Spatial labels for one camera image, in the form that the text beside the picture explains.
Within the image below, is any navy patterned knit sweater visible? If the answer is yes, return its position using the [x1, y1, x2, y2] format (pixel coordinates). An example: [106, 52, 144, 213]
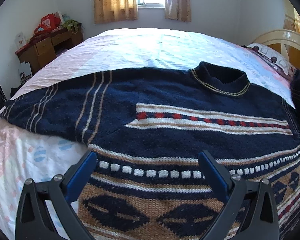
[0, 62, 300, 239]

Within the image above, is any pastel printed bed sheet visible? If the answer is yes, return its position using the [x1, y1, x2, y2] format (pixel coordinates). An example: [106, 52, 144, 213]
[0, 28, 292, 239]

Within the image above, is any white paper bag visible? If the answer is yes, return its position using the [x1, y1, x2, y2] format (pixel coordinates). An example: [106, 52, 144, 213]
[18, 62, 32, 85]

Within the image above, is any patterned pillow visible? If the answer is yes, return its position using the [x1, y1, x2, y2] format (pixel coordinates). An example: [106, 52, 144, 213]
[247, 43, 296, 81]

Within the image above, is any brown wooden desk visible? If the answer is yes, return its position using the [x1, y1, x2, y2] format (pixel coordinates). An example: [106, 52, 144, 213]
[15, 23, 83, 74]

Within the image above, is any cream wooden headboard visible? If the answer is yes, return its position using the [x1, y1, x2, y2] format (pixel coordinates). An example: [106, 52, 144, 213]
[253, 29, 300, 69]

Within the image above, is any red bag on desk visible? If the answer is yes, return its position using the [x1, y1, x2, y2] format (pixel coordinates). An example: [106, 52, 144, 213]
[33, 14, 61, 36]

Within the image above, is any green cloth on desk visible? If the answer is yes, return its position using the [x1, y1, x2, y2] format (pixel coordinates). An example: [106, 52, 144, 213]
[62, 19, 81, 34]

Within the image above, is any left tan curtain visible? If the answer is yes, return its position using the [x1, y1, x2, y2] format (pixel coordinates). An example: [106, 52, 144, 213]
[94, 0, 138, 24]

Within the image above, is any tan curtain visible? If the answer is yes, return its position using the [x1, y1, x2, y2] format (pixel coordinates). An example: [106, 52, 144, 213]
[94, 0, 138, 24]
[165, 0, 192, 22]

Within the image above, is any right tan curtain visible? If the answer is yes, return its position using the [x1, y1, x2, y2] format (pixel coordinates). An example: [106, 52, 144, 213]
[165, 0, 192, 22]

